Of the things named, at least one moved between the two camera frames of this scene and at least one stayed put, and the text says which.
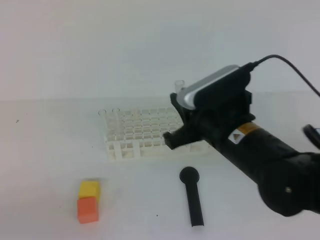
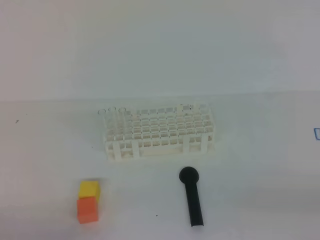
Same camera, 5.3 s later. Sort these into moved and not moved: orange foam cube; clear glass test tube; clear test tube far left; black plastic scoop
Moved: clear glass test tube
Not moved: black plastic scoop; orange foam cube; clear test tube far left
